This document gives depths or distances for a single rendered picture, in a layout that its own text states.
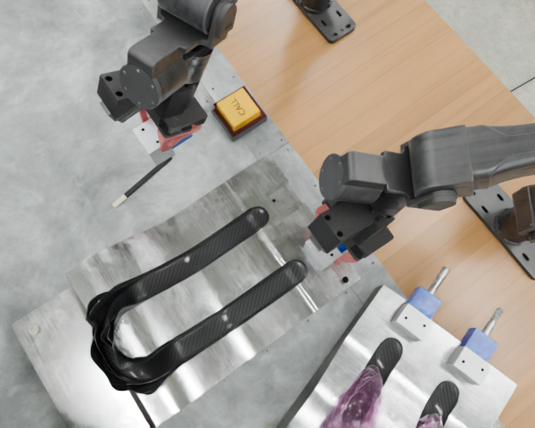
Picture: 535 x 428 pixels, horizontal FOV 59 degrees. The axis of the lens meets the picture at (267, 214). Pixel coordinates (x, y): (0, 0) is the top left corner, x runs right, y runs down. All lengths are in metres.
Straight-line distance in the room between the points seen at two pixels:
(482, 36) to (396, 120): 1.28
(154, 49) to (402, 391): 0.61
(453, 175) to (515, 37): 1.76
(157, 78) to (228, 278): 0.35
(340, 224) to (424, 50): 0.57
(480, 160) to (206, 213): 0.43
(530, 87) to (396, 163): 1.63
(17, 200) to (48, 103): 0.20
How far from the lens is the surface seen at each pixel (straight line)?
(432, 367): 0.84
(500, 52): 2.22
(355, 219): 0.61
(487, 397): 0.88
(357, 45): 1.05
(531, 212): 0.83
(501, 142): 0.56
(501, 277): 0.96
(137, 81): 0.58
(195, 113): 0.70
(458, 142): 0.56
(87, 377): 0.83
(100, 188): 0.93
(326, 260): 0.74
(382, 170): 0.57
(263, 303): 0.76
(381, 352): 0.82
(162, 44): 0.58
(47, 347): 0.85
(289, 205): 0.81
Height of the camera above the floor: 1.64
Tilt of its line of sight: 75 degrees down
